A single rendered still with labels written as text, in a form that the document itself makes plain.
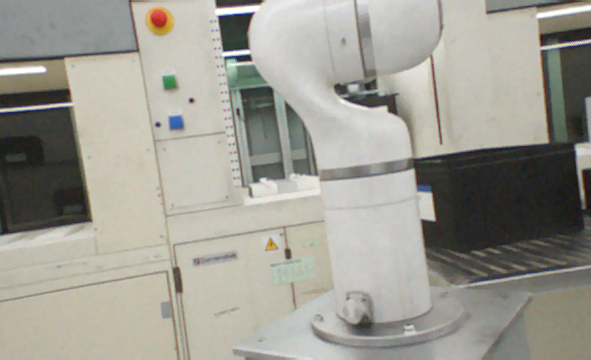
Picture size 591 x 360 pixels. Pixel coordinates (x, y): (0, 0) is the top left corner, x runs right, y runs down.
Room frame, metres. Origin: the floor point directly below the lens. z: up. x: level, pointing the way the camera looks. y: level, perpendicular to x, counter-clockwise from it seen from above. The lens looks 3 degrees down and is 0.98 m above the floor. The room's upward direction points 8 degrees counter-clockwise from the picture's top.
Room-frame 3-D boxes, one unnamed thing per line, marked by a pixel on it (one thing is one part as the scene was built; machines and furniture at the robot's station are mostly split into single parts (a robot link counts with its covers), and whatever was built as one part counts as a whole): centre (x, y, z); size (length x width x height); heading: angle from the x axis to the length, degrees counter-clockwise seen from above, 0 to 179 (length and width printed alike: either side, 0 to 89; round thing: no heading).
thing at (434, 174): (1.10, -0.37, 0.85); 0.28 x 0.28 x 0.17; 17
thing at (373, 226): (0.65, -0.09, 0.85); 0.19 x 0.19 x 0.18
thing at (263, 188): (1.63, 0.04, 0.89); 0.22 x 0.21 x 0.04; 8
